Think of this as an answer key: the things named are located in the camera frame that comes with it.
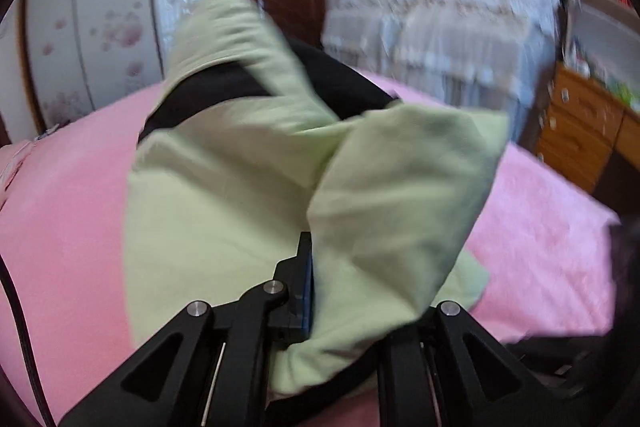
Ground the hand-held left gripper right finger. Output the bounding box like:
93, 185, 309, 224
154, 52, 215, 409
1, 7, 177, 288
377, 301, 581, 427

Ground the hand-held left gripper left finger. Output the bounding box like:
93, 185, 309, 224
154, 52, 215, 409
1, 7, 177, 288
57, 232, 316, 427

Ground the green and black hooded jacket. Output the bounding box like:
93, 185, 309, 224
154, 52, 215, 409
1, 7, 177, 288
125, 0, 512, 415

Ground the wooden drawer cabinet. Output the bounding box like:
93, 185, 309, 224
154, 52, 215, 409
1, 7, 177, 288
535, 61, 640, 214

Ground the pink bed blanket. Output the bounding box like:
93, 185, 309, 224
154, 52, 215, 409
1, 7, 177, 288
0, 74, 626, 427

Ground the white lace furniture cover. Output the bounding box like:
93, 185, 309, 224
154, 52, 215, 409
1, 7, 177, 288
322, 0, 562, 142

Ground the pink flower print quilt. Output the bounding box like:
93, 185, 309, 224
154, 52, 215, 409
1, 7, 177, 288
0, 141, 33, 208

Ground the floral sliding door wardrobe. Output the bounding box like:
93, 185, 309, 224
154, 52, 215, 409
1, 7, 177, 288
20, 0, 247, 134

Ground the black cable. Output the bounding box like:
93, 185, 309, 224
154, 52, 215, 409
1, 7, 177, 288
0, 252, 57, 427

